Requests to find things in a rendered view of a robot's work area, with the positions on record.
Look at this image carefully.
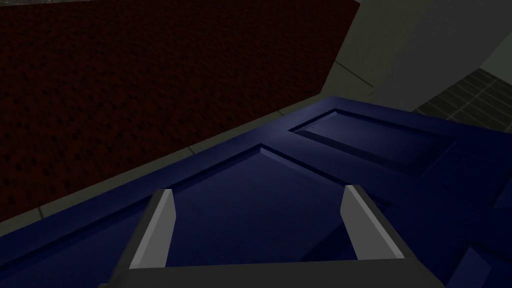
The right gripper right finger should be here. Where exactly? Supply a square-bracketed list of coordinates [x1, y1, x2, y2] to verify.
[339, 184, 418, 262]

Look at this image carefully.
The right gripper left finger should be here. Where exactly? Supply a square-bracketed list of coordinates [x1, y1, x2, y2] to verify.
[115, 188, 177, 270]

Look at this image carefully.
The dark blue panelled door leaf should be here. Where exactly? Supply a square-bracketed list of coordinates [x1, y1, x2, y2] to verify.
[0, 95, 512, 288]

